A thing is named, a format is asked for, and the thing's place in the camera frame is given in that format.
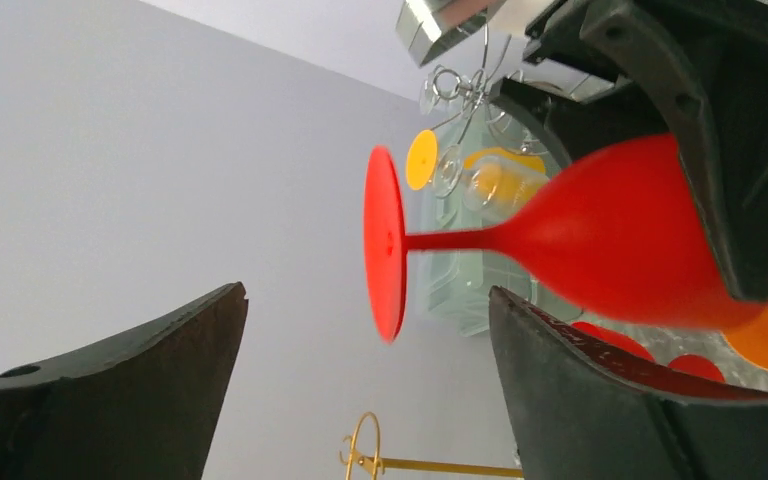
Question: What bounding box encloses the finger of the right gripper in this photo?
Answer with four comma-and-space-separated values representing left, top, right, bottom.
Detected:
579, 0, 768, 305
489, 78, 668, 168

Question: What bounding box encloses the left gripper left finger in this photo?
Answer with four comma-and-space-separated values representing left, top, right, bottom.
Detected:
0, 283, 248, 479

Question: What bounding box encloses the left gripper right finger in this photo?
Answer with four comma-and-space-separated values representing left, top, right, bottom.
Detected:
489, 287, 768, 479

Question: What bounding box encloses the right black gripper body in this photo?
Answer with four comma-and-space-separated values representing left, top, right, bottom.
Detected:
524, 1, 768, 166

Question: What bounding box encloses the yellow goblet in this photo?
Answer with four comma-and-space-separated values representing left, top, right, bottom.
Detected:
404, 129, 548, 199

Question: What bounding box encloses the clear stemless glass front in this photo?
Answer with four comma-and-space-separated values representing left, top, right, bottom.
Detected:
454, 160, 549, 222

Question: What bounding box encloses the silver wire glass rack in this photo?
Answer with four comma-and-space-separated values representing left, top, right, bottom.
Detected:
429, 29, 549, 157

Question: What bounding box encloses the red goblet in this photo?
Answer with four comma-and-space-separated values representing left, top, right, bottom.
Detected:
569, 321, 728, 386
363, 134, 764, 343

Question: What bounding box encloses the clear ribbed wine glass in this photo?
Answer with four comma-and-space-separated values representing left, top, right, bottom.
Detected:
418, 68, 441, 115

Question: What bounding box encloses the clear plastic storage box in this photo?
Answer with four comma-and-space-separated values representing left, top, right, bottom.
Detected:
419, 124, 583, 336

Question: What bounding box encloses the red goblet back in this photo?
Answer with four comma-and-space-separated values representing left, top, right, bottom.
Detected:
569, 321, 728, 386

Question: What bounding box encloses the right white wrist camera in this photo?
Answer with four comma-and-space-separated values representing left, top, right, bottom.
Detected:
394, 0, 630, 104

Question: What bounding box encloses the gold wire glass rack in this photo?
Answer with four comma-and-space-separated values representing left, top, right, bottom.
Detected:
338, 411, 526, 480

